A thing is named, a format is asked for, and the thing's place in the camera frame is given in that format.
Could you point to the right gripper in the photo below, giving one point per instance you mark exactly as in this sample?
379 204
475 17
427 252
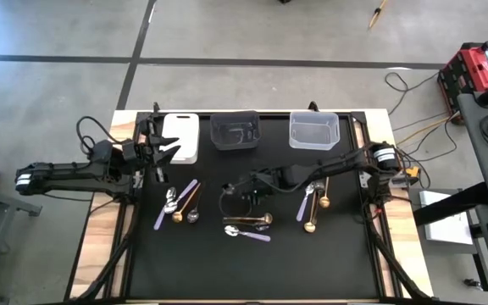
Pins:
269 182

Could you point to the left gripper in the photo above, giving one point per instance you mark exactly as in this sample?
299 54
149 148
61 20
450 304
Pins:
142 152

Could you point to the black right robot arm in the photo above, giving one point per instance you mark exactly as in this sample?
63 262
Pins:
337 163

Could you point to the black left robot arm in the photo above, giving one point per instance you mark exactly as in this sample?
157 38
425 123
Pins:
66 173

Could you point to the white plastic bin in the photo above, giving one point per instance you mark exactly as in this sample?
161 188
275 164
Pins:
189 127

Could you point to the small black table clamp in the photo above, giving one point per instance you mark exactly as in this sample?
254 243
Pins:
312 105
156 107

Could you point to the dark grey translucent bin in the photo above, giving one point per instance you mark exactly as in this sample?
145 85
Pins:
235 131

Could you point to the black table mat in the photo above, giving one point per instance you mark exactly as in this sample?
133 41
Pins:
227 271

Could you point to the clear plastic bin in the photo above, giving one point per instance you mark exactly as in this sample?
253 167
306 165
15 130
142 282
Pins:
314 131

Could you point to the grey side table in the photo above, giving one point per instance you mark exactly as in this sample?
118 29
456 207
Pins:
11 204

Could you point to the yellow black clamp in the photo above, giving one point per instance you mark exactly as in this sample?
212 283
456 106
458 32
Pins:
413 171

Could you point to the white box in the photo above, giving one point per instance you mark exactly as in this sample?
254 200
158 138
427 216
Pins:
447 224

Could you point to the black diagonal beam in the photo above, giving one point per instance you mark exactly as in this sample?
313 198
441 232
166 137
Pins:
456 203

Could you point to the grey workstation desk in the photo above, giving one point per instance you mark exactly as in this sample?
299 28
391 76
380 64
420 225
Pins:
468 140

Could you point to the red black tool case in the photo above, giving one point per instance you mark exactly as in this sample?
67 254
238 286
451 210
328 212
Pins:
473 63

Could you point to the black aluminium table frame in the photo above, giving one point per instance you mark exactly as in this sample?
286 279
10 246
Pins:
99 280

